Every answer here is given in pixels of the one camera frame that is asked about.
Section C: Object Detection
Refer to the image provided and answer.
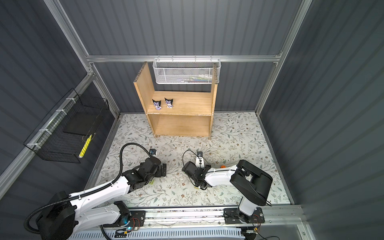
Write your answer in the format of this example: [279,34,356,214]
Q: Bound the black purple figurine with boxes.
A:
[152,100,162,110]
[165,98,174,109]

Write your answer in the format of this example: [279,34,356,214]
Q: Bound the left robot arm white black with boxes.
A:
[24,143,167,240]

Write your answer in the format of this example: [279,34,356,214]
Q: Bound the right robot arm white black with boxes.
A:
[182,160,273,217]

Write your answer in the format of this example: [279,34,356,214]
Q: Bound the wooden two-tier shelf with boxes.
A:
[134,62,218,137]

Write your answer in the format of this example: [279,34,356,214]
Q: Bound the yellow green marker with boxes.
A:
[79,135,93,159]

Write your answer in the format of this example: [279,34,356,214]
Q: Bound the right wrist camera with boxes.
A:
[195,152,205,169]

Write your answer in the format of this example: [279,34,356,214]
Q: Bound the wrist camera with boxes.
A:
[149,149,157,157]
[195,152,205,169]

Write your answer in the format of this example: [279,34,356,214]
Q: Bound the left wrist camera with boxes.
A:
[149,149,157,157]

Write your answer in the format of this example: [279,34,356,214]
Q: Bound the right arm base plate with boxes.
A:
[223,207,265,225]

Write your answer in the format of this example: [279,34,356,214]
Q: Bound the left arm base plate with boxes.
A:
[116,211,146,228]

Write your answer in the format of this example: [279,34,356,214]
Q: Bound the white ribbed cable duct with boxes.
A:
[68,226,246,240]

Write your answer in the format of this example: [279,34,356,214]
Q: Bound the black wire basket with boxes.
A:
[24,91,110,164]

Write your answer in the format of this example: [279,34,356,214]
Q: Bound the aluminium rail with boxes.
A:
[140,205,308,229]

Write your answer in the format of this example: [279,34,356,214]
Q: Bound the white wire mesh basket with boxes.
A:
[153,59,222,85]

